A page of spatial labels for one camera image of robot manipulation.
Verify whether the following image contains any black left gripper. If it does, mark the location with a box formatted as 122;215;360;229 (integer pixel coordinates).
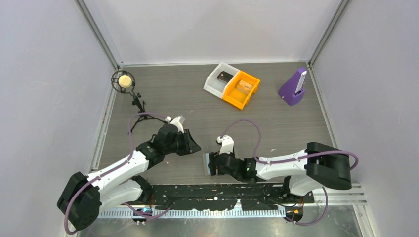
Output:
164;129;201;156

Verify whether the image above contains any beige card holder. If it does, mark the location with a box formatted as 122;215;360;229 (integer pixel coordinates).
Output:
203;152;217;176

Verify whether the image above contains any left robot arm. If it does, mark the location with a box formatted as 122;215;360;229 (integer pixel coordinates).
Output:
57;124;201;235

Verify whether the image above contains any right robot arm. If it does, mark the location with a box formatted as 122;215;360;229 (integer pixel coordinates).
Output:
207;142;354;203

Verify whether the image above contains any black card in white bin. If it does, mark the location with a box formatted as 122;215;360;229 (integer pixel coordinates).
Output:
217;71;233;83

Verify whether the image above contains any tan card in orange bin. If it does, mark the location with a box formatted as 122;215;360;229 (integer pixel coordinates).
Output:
236;80;253;95

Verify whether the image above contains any white plastic bin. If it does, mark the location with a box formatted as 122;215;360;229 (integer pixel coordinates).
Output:
203;62;240;99

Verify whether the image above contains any orange plastic bin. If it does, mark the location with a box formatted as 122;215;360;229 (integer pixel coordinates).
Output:
222;71;260;110

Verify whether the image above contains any purple stand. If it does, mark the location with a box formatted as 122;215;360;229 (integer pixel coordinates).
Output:
278;67;307;106

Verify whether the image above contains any cream round microphone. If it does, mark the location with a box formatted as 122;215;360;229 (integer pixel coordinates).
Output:
118;75;133;88

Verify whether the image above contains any white device in stand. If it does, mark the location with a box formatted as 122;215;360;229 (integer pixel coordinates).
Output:
294;70;307;95

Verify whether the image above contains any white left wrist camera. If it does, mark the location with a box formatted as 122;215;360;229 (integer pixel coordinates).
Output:
165;115;185;133

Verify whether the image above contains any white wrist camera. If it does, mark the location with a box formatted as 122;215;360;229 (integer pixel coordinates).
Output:
216;135;234;154
165;115;185;133

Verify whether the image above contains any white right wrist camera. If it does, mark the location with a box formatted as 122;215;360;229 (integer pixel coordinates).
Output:
216;135;234;154

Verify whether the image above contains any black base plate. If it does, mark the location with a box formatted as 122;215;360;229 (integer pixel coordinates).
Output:
145;183;314;211

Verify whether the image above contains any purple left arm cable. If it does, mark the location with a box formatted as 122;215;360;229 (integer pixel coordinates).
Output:
64;112;171;235

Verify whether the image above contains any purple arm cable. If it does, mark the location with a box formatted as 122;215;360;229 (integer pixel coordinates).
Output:
64;112;171;235
221;118;359;227

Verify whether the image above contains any perforated metal rail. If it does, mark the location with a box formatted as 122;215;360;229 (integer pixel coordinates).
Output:
98;207;286;219

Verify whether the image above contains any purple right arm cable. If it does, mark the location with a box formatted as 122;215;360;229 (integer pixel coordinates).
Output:
221;118;359;227

